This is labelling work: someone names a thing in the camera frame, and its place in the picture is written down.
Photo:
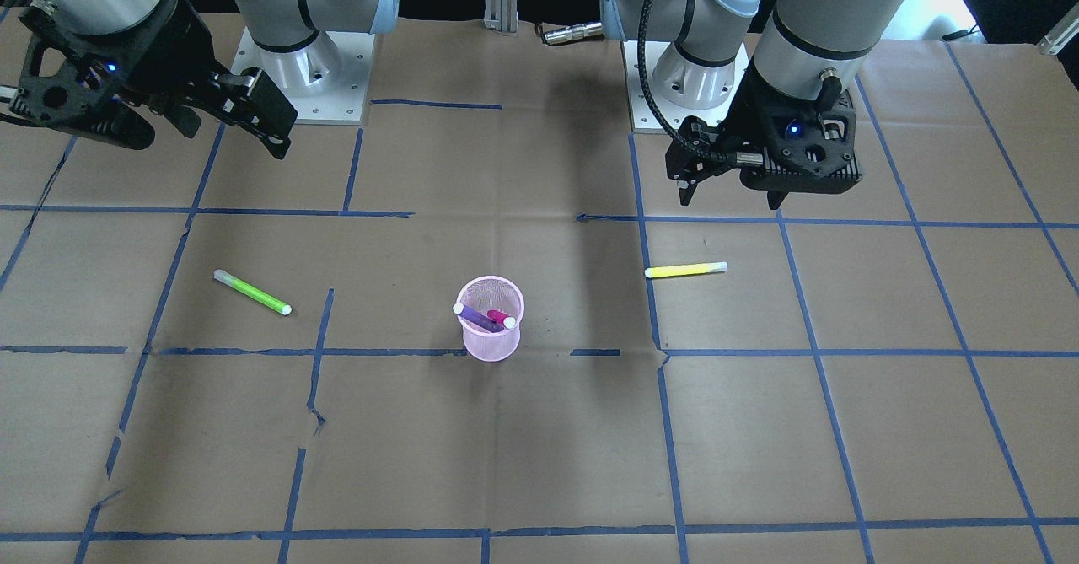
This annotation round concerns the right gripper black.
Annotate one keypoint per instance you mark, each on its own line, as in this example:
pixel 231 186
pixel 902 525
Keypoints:
pixel 160 54

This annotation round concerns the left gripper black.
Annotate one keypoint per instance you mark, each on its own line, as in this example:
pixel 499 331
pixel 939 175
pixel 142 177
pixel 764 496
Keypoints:
pixel 745 119

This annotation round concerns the pink pen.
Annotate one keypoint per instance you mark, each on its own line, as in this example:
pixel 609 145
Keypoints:
pixel 506 321

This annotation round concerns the purple pen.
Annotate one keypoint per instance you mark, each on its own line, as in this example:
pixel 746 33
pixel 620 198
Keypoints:
pixel 475 318

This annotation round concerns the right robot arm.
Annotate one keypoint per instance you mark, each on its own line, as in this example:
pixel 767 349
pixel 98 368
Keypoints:
pixel 279 26

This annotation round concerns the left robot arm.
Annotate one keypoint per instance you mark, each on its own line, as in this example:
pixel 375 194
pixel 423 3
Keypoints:
pixel 800 40

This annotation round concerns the pink mesh cup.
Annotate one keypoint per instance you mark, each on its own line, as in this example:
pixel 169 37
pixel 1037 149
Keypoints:
pixel 482 294

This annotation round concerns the yellow pen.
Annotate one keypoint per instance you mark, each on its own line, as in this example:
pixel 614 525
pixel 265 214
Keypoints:
pixel 684 270

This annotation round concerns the green pen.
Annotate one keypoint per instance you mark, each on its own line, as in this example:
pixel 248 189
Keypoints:
pixel 254 293

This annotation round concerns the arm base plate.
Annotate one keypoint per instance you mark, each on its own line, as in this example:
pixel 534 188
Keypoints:
pixel 680 89
pixel 327 82

